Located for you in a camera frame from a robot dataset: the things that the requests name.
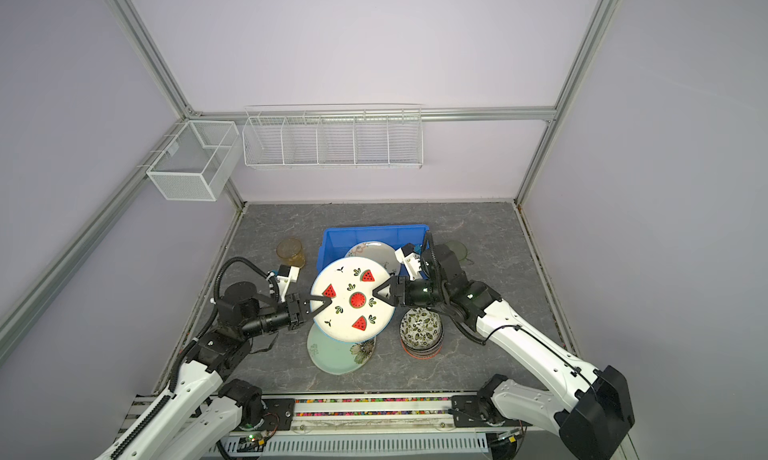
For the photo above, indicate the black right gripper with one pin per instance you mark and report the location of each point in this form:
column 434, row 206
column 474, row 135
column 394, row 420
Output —
column 399, row 284

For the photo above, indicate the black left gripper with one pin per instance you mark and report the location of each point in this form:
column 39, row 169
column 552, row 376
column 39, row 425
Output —
column 296, row 308

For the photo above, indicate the white floral painted plate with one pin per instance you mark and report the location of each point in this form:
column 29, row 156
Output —
column 380, row 252

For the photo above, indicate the white watermelon pattern plate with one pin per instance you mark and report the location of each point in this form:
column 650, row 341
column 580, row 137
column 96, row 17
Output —
column 355, row 315

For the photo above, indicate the green flower plate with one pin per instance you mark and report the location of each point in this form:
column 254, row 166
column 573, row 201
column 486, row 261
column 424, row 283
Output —
column 337, row 357

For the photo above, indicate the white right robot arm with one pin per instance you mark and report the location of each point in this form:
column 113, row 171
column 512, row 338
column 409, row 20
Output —
column 588, row 408

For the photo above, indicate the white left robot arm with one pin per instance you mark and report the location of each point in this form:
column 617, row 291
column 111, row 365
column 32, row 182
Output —
column 201, row 404

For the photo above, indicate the blue plastic bin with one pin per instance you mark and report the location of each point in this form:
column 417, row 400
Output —
column 337, row 241

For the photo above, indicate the green leaf patterned bowl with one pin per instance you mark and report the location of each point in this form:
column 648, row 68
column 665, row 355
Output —
column 421, row 329

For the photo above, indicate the amber glass cup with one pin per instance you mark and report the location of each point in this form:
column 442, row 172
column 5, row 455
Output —
column 290, row 251

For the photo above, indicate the red rimmed bottom bowl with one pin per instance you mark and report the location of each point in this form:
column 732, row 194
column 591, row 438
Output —
column 422, row 352

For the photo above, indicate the green glass cup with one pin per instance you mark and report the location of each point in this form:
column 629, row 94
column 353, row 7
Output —
column 460, row 250

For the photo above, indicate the white mesh basket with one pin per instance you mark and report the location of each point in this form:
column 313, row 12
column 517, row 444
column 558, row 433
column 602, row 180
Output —
column 198, row 161

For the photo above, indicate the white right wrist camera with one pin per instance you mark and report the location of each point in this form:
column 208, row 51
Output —
column 410, row 259

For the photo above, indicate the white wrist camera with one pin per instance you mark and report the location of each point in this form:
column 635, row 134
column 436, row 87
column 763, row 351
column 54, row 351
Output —
column 410, row 259
column 280, row 280

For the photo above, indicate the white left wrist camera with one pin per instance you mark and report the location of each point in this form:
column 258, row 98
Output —
column 280, row 280

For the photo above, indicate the white wire rack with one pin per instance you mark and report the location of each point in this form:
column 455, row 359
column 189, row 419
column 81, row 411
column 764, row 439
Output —
column 333, row 135

